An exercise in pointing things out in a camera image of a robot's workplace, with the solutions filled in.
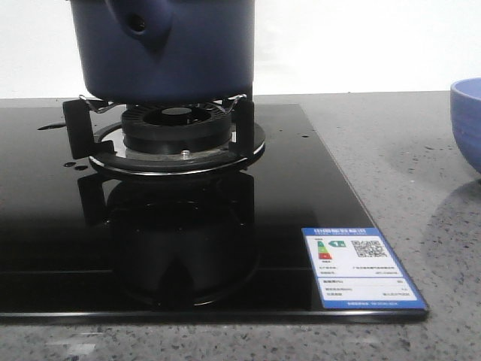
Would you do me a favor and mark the black metal pot support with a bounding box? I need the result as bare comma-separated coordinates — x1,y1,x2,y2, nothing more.
63,94,265,178

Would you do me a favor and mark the black glass gas stove top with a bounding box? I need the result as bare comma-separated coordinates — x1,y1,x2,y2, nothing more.
1,104,428,324

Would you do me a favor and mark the blue energy label sticker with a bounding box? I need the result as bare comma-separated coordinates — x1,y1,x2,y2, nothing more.
302,227,427,310

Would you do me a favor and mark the dark blue cooking pot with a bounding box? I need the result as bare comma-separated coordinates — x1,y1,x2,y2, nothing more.
71,1,255,104

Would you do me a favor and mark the light blue bowl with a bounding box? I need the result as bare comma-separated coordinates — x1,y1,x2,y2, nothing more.
450,77,480,173

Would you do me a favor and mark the round black gas burner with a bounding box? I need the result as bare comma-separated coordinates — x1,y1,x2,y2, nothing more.
121,105,231,154

